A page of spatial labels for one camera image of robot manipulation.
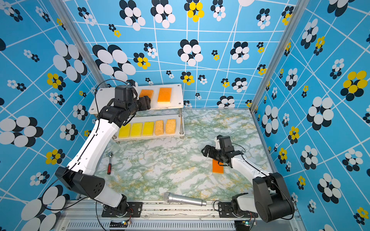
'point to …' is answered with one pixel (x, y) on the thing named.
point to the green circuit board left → (118, 224)
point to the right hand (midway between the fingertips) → (208, 152)
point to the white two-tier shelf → (157, 111)
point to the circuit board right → (242, 224)
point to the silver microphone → (170, 197)
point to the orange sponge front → (216, 168)
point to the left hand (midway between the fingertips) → (145, 99)
